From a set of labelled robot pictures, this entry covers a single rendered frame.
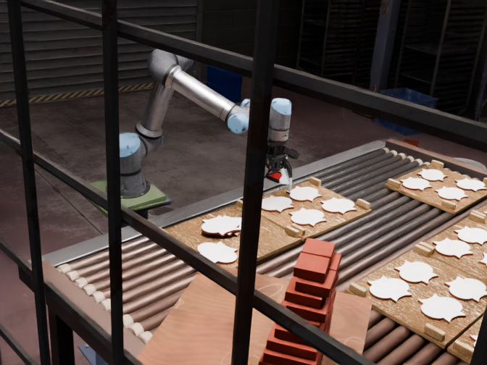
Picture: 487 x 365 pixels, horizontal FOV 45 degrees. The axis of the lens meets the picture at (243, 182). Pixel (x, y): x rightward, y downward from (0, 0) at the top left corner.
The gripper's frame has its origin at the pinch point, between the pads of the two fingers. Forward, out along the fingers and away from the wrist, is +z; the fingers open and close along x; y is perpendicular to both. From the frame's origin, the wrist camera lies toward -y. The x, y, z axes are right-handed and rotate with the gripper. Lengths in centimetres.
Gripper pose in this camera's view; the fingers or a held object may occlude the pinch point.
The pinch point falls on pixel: (277, 185)
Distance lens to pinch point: 237.4
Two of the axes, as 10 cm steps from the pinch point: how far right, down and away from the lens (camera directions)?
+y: -7.4, 2.3, -6.3
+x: 6.6, 3.5, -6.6
